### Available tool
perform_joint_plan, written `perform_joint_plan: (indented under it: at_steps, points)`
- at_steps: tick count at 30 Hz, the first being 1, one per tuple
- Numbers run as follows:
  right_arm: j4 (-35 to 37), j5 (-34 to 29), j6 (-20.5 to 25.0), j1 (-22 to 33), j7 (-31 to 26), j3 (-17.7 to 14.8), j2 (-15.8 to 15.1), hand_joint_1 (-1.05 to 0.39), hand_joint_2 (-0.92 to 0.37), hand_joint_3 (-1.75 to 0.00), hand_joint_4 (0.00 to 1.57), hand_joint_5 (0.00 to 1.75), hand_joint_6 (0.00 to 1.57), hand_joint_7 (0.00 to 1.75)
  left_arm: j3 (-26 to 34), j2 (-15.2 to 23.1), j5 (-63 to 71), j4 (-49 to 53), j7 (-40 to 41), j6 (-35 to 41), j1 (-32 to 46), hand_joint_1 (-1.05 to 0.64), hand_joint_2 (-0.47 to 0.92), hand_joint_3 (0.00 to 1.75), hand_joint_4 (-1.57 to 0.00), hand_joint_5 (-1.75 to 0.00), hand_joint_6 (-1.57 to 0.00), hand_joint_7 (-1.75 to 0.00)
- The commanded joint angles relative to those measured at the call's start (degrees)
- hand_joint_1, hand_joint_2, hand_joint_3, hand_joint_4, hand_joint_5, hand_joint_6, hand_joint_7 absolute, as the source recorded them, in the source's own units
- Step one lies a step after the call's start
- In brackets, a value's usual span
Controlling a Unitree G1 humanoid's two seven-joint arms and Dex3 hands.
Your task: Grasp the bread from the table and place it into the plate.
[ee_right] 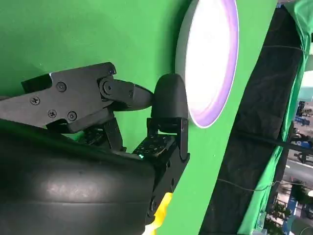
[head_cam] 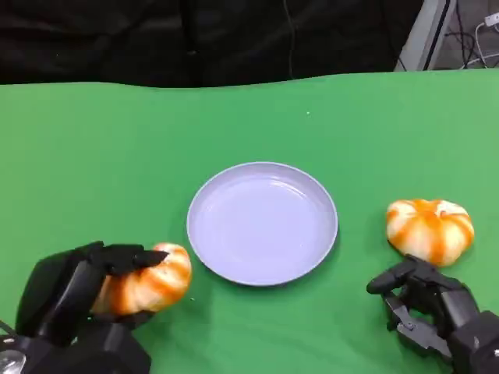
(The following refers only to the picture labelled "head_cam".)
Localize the black backdrop curtain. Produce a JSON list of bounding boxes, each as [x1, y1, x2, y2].
[[0, 0, 425, 89]]

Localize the white cable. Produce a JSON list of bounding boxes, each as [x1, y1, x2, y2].
[[462, 13, 499, 69]]

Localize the orange white toy bread roll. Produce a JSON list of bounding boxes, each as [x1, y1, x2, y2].
[[385, 198, 476, 268], [90, 242, 193, 316]]

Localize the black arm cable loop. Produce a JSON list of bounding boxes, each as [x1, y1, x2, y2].
[[0, 319, 19, 340]]

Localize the thin hanging black cable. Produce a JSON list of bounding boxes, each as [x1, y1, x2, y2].
[[283, 0, 296, 78]]

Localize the black floor cables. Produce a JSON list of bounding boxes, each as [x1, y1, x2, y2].
[[444, 0, 488, 68]]

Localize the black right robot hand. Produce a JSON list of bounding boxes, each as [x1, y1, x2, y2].
[[366, 255, 481, 374]]

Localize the lilac plate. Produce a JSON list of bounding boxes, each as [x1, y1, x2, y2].
[[186, 161, 338, 288]]

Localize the green table cloth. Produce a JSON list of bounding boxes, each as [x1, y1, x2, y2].
[[0, 68, 499, 374]]

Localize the grey metal frame panel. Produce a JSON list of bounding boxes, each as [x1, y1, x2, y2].
[[393, 0, 458, 72]]

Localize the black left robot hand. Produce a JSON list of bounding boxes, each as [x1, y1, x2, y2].
[[15, 241, 171, 374]]

